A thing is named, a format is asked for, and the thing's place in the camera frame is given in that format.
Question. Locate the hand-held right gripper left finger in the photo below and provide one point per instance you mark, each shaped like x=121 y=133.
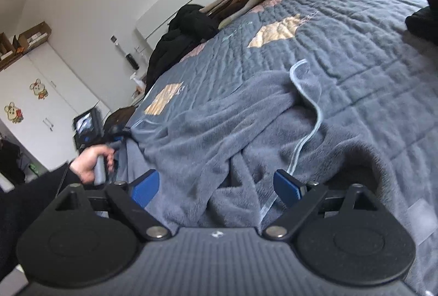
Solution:
x=145 y=188

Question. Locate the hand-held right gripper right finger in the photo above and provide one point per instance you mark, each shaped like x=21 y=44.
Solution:
x=287 y=186

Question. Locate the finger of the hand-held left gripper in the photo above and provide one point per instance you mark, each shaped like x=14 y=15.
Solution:
x=119 y=135

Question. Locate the black garment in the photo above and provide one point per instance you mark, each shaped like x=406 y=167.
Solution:
x=424 y=25

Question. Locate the person's left forearm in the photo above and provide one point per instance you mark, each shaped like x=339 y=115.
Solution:
x=30 y=207

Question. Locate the person's left hand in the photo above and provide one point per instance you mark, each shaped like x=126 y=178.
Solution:
x=89 y=162

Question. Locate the brown padded jacket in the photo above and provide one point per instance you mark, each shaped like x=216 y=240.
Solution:
x=119 y=114

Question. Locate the white nightstand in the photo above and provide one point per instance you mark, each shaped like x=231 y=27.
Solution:
x=138 y=97

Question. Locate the white wardrobe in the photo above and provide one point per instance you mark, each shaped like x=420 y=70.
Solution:
x=61 y=94

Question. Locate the white spray bottle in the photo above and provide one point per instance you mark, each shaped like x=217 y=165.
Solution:
x=137 y=82

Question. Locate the cartoon animal wardrobe sticker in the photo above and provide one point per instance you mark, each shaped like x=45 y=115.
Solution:
x=38 y=89
x=13 y=113

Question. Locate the small green object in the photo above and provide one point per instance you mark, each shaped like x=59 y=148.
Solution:
x=33 y=168

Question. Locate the black hairbrush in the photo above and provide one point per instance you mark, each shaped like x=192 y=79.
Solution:
x=131 y=61

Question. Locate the small open cardboard box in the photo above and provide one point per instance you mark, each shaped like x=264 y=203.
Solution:
x=34 y=37

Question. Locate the black padded jacket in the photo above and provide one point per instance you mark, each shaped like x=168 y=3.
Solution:
x=184 y=32

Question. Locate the blue-grey quilted fish-print bedspread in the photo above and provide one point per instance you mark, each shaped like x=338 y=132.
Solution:
x=359 y=53

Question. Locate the wall hook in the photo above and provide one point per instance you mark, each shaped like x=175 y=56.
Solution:
x=114 y=39

